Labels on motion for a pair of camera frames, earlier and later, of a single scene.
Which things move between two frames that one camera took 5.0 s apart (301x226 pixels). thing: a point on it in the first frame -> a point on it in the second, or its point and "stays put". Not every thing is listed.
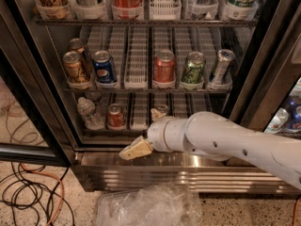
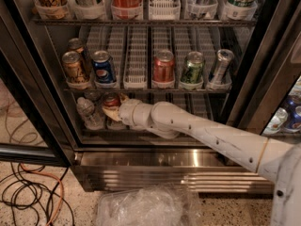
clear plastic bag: x=152 y=204 stays put
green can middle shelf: x=193 y=72 stays put
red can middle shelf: x=164 y=67 stays put
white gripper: x=155 y=134 -> x=126 y=111
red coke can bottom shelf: x=115 y=117 -> x=111 y=100
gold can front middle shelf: x=73 y=67 stays put
